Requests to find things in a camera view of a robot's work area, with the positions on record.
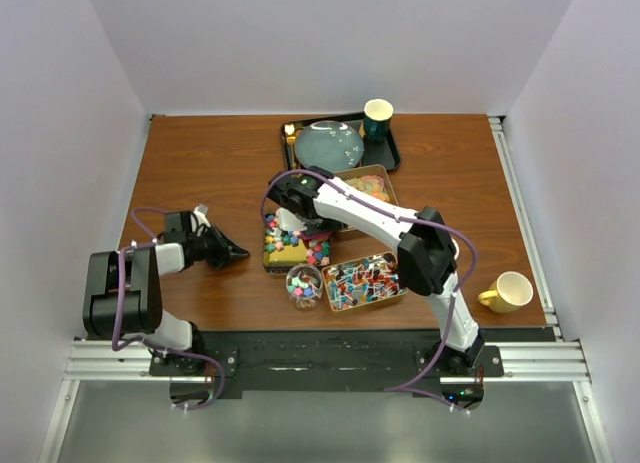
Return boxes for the tin of gummy candies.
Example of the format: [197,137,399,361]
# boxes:
[335,164,398,205]

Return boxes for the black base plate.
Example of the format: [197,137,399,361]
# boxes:
[148,325,504,402]

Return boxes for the aluminium frame rail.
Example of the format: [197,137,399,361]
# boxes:
[37,332,614,463]

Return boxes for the blue ceramic plate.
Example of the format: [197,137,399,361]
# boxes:
[294,120,364,173]

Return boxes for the purple cable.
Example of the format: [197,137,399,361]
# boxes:
[110,207,227,410]
[259,166,480,399]

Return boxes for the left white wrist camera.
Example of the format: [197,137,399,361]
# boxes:
[192,204,211,233]

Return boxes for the gold tin of star candies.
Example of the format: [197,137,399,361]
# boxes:
[263,212,331,275]

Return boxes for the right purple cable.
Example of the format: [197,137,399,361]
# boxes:
[259,166,480,399]

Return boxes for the clear glass jar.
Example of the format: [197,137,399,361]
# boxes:
[285,264,324,311]

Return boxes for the tin of lollipops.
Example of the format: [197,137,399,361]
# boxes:
[322,252,408,314]

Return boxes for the yellow mug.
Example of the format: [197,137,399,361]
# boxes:
[477,271,534,314]

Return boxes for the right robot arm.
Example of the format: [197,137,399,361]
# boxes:
[262,168,484,376]

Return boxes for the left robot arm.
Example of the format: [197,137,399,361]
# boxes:
[82,205,250,376]

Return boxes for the gold spoon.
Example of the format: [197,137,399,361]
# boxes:
[284,123,300,170]

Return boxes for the purple plastic scoop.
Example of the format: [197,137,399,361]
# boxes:
[300,231,332,243]

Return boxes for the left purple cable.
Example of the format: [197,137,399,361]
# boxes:
[110,207,227,410]

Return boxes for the dark green cup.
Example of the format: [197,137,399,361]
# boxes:
[361,99,394,143]

